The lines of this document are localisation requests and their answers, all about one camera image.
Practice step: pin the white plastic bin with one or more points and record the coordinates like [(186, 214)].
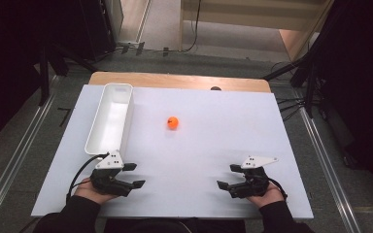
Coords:
[(110, 119)]

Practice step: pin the white board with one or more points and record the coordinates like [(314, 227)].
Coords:
[(207, 155)]

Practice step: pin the black metal stand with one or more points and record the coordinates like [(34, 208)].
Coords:
[(45, 74), (309, 81)]

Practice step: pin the person's left hand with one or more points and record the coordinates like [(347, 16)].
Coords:
[(87, 194)]

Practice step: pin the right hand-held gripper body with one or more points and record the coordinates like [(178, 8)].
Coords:
[(252, 183)]

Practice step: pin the light wooden furniture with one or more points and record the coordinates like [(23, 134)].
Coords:
[(255, 16)]

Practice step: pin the black curtain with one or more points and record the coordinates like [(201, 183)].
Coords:
[(362, 81), (6, 64)]

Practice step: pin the person's right hand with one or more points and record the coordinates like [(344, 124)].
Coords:
[(268, 198)]

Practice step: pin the small dark round object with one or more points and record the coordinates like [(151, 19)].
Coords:
[(215, 88)]

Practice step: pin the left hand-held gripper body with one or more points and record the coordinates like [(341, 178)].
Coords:
[(108, 181)]

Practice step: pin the black cabinet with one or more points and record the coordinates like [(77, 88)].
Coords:
[(97, 26)]

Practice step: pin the orange ball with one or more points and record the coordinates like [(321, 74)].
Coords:
[(173, 123)]

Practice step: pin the metal floor rail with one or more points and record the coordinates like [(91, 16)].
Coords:
[(330, 168), (16, 158)]

